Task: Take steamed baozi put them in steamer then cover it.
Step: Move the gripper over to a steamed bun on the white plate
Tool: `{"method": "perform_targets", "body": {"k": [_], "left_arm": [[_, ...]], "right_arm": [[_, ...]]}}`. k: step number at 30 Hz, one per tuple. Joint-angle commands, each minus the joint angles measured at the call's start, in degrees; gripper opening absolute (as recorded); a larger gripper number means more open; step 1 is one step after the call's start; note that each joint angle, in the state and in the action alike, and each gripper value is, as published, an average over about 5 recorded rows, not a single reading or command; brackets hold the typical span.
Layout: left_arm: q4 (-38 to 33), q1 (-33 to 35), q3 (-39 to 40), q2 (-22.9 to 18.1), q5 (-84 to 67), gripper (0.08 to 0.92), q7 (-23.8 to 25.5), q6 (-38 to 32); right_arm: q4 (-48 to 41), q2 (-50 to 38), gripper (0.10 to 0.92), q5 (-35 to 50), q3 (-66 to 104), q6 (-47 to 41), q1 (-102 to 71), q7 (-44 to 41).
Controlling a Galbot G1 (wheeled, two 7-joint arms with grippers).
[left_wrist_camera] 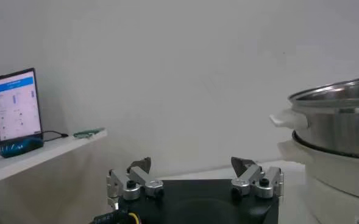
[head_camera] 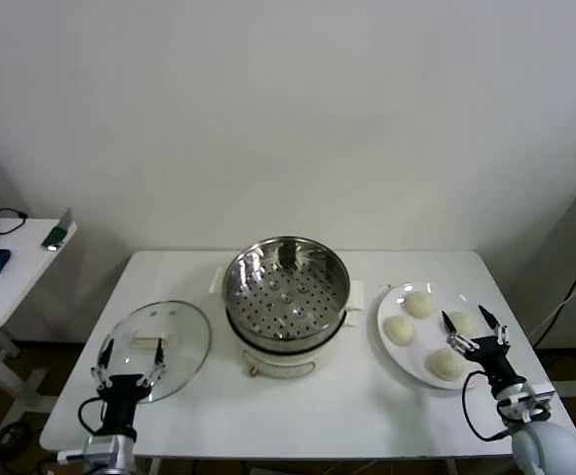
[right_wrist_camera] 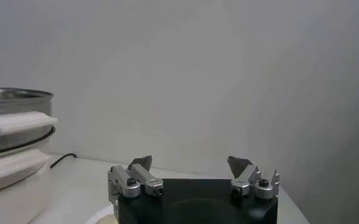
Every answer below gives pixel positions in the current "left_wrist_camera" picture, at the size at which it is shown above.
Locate stainless steel steamer basket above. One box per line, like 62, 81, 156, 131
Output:
269, 75, 359, 159

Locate blue computer mouse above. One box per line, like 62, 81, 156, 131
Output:
0, 136, 44, 159

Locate green circuit board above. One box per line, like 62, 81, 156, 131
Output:
73, 127, 107, 139

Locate black laptop cable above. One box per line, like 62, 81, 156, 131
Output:
41, 130, 69, 143

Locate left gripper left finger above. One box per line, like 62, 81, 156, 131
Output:
105, 156, 165, 211

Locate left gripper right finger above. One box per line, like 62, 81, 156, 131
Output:
230, 156, 285, 200

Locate black laptop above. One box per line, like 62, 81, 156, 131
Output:
0, 67, 43, 159

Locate white side table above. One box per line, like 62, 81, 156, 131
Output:
0, 129, 108, 224

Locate white electric cooker base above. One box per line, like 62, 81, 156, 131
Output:
277, 131, 359, 224

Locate yellow and black gripper wires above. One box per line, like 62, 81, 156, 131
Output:
90, 209, 142, 224

